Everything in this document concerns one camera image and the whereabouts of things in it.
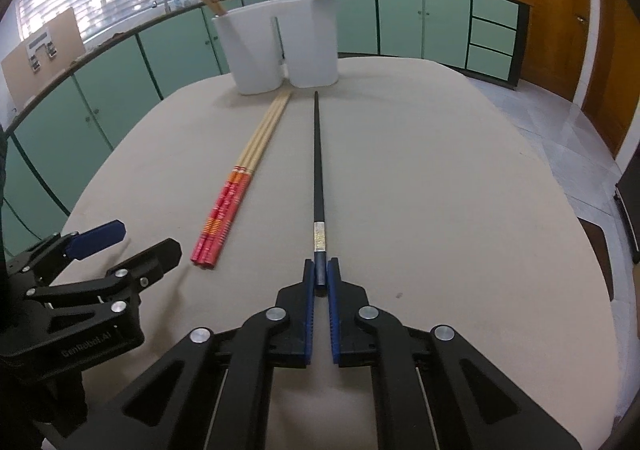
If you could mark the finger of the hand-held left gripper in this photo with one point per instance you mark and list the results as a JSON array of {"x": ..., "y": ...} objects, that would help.
[
  {"x": 97, "y": 235},
  {"x": 155, "y": 255}
]

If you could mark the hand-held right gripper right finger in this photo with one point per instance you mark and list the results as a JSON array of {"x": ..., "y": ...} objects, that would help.
[{"x": 334, "y": 315}]

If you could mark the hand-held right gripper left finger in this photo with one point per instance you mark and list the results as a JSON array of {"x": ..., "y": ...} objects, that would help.
[{"x": 310, "y": 310}]

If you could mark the black chopstick with silver band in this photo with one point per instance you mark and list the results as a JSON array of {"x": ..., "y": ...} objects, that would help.
[{"x": 318, "y": 180}]

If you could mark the white two-compartment utensil holder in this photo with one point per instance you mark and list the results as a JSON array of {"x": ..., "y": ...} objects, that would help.
[{"x": 250, "y": 55}]

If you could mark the cardboard board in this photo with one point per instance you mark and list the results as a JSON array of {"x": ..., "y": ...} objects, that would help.
[{"x": 65, "y": 38}]

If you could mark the green lower kitchen cabinets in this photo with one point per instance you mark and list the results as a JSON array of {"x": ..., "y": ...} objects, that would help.
[{"x": 400, "y": 20}]

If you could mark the dark glass-front cabinet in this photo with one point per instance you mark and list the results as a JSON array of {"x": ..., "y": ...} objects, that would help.
[{"x": 631, "y": 215}]

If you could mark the wooden door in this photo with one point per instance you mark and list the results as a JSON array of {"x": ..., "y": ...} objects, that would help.
[
  {"x": 550, "y": 15},
  {"x": 617, "y": 70}
]

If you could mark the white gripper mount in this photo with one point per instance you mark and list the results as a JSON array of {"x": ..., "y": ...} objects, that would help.
[{"x": 40, "y": 48}]

